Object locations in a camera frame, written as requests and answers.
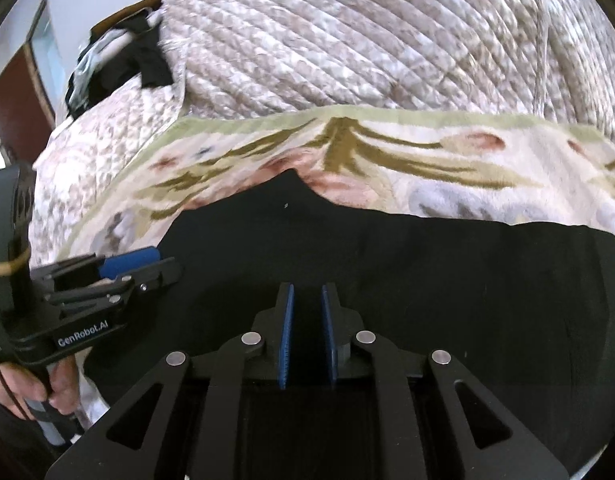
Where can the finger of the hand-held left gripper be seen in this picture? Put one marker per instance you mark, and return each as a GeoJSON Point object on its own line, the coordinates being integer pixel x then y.
{"type": "Point", "coordinates": [157, 272]}
{"type": "Point", "coordinates": [130, 262]}

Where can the brown wooden headboard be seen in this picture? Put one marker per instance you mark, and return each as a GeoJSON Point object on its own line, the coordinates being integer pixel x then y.
{"type": "Point", "coordinates": [117, 17]}

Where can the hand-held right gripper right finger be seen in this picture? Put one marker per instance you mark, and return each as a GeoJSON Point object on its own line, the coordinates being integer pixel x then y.
{"type": "Point", "coordinates": [329, 335]}

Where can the black pants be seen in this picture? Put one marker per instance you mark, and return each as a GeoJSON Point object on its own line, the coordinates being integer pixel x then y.
{"type": "Point", "coordinates": [437, 285]}

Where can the black garment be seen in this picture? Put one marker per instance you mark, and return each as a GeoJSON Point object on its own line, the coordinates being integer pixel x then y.
{"type": "Point", "coordinates": [152, 60]}

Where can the brown door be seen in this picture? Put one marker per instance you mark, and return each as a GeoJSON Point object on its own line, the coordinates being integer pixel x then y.
{"type": "Point", "coordinates": [22, 100]}

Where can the quilted floral bedspread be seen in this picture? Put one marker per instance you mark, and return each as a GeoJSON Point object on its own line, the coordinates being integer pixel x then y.
{"type": "Point", "coordinates": [362, 35]}

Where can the pale blue cloth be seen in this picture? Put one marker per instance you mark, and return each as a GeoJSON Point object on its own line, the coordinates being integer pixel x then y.
{"type": "Point", "coordinates": [90, 62]}

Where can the person's left hand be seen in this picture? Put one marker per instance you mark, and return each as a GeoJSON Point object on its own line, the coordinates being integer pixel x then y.
{"type": "Point", "coordinates": [62, 385]}

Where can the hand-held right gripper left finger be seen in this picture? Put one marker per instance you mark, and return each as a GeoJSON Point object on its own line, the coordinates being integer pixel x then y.
{"type": "Point", "coordinates": [286, 335]}

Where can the floral fleece blanket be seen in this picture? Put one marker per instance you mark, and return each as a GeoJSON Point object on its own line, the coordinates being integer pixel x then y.
{"type": "Point", "coordinates": [387, 170]}

